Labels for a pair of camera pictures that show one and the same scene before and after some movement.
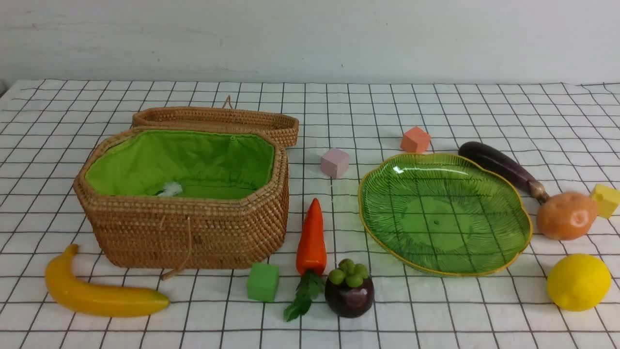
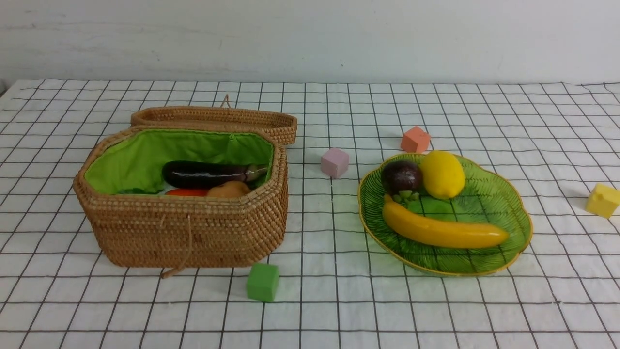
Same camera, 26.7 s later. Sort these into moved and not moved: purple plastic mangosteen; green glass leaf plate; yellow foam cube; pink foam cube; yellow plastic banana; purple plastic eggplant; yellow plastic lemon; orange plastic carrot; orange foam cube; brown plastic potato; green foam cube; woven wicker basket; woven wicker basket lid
Moved: orange plastic carrot; yellow plastic banana; brown plastic potato; purple plastic eggplant; purple plastic mangosteen; yellow plastic lemon
Not moved: pink foam cube; yellow foam cube; green glass leaf plate; orange foam cube; woven wicker basket; woven wicker basket lid; green foam cube
